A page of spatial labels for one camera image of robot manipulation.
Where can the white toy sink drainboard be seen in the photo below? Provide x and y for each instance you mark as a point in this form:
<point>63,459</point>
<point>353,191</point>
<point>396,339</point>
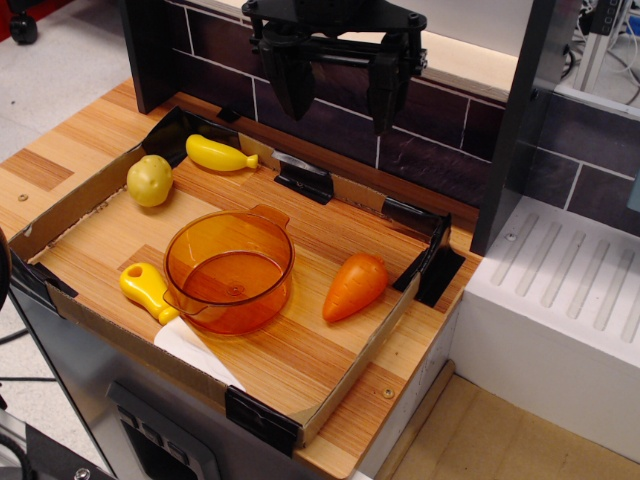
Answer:
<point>550,323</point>

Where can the dark grey vertical post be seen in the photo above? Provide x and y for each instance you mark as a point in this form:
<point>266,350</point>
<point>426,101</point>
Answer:
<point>539,68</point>

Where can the yellow handled white toy knife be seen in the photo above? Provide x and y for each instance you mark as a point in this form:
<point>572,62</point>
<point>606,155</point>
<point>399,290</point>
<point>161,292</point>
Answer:
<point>143,284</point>

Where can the orange transparent plastic pot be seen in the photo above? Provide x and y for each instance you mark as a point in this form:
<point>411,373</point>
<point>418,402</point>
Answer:
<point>229,272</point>

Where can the black office chair wheel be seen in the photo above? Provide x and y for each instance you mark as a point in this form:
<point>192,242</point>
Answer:
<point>23,29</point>

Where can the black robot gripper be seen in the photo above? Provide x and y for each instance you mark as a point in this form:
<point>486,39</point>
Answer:
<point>290,34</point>

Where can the yellow toy potato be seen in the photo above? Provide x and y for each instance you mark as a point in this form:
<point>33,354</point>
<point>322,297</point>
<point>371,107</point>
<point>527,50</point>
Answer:
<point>149,181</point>

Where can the orange toy carrot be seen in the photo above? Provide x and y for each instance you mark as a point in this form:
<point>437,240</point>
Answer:
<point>361,279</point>

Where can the cardboard fence with black tape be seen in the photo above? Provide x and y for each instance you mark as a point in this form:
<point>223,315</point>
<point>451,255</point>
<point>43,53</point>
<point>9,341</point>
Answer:
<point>317,391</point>

